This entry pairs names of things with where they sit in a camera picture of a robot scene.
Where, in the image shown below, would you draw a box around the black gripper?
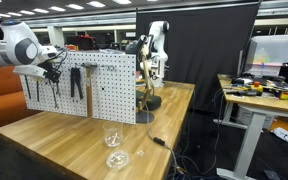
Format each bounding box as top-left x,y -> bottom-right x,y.
38,59 -> 63,85

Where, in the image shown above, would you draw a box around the large steel combination wrench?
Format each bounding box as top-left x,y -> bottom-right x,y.
53,74 -> 63,98

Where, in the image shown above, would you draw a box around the small steel combination wrench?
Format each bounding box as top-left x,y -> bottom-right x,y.
49,82 -> 60,110

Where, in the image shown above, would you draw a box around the black pliers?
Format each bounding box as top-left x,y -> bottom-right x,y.
69,67 -> 85,101

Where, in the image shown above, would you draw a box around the red toolbox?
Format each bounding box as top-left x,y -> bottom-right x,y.
65,34 -> 99,51

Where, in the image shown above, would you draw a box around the metal double pegboard hook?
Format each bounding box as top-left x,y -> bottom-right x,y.
96,63 -> 117,71

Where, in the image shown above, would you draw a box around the orange sofa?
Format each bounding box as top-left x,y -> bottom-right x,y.
0,65 -> 43,135

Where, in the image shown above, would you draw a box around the papers atop pegboard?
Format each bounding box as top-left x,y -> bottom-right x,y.
98,48 -> 126,55

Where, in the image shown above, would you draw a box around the white metal pegboard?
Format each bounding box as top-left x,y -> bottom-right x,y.
19,51 -> 138,125

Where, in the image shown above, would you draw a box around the ceiling light panel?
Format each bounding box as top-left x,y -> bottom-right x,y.
112,0 -> 133,5
65,3 -> 85,11
86,0 -> 107,9

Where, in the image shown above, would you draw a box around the wooden lamp stand black head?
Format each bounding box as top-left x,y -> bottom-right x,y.
124,34 -> 156,125

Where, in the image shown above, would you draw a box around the black padded base block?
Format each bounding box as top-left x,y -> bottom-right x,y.
135,90 -> 163,112

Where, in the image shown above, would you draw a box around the black curtain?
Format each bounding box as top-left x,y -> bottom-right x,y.
135,1 -> 261,114

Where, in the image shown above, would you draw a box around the black computer monitor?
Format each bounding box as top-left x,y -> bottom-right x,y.
236,38 -> 259,79

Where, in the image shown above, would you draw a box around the white box under desk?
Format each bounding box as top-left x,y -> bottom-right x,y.
235,105 -> 275,131

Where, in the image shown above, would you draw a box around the wooden side desk white legs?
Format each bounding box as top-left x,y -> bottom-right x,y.
215,73 -> 288,180

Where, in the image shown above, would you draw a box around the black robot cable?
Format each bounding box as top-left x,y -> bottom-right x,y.
46,48 -> 69,72

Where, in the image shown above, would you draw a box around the short yellow T-handle hex key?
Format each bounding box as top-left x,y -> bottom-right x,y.
35,77 -> 41,102

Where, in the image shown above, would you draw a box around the long yellow T-handle hex key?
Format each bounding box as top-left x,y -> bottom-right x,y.
23,74 -> 33,100

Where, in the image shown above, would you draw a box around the wooden handle hammer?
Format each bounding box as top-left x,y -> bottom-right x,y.
80,61 -> 96,119

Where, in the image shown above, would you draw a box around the grey cable with inline switch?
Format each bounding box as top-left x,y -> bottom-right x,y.
143,101 -> 179,180

